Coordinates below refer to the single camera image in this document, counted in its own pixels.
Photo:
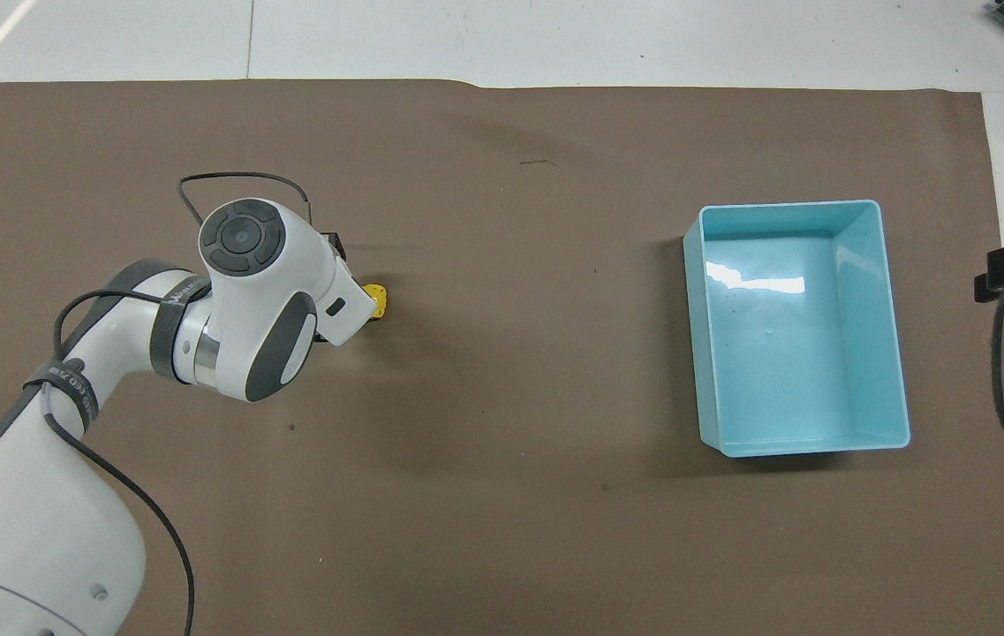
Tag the yellow toy beetle car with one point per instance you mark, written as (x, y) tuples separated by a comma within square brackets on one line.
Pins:
[(379, 300)]

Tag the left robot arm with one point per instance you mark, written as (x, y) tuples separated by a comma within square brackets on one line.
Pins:
[(51, 539)]

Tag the light blue plastic bin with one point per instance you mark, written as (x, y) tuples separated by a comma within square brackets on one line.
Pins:
[(788, 353)]

